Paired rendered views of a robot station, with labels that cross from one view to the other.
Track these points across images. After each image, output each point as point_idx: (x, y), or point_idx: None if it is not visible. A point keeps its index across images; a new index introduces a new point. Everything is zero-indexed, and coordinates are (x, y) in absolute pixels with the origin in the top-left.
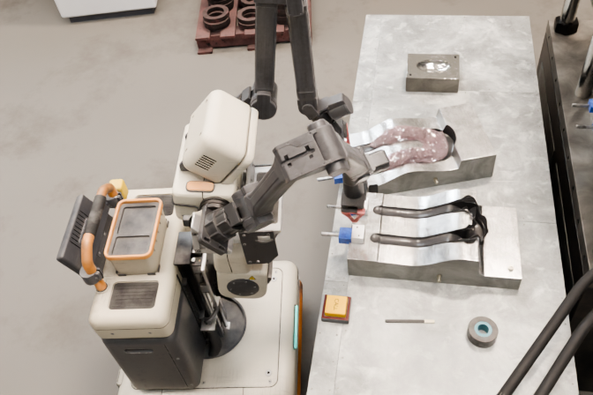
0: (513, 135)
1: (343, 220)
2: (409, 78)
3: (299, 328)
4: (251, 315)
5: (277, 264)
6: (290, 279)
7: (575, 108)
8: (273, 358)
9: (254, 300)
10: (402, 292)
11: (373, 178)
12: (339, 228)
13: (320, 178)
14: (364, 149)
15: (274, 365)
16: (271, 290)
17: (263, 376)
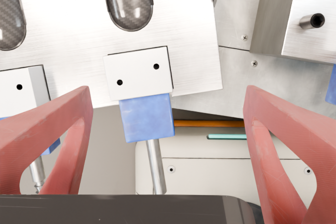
0: None
1: (290, 95)
2: None
3: (210, 124)
4: (225, 195)
5: (146, 165)
6: (171, 146)
7: None
8: (289, 166)
9: (203, 192)
10: None
11: None
12: (319, 110)
13: (160, 183)
14: (1, 8)
15: (299, 163)
16: (189, 172)
17: (312, 176)
